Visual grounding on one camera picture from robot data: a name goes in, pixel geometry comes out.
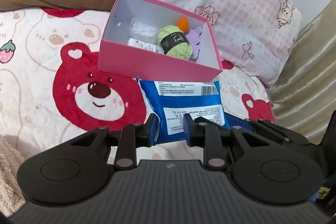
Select olive striped cushion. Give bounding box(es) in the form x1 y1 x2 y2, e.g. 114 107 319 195
270 0 335 144

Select green yarn ball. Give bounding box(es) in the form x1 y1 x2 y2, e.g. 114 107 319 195
156 25 193 60

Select pink cardboard box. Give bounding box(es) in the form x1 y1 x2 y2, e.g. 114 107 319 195
98 0 223 82

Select pink checked pillow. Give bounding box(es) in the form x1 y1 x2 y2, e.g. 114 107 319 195
160 0 302 85

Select purple plush toy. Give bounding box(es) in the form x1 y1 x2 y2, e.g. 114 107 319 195
186 26 203 61

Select clear plastic bag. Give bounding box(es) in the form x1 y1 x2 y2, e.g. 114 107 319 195
130 20 158 43

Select blue wet wipes pack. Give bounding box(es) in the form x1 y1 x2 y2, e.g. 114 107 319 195
138 80 230 144

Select orange felt toy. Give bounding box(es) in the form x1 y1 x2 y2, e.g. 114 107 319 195
177 17 190 33

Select bear print fleece blanket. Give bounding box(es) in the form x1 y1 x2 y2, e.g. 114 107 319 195
1 8 275 162

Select white tissue pack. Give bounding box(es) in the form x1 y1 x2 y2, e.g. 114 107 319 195
127 38 157 52

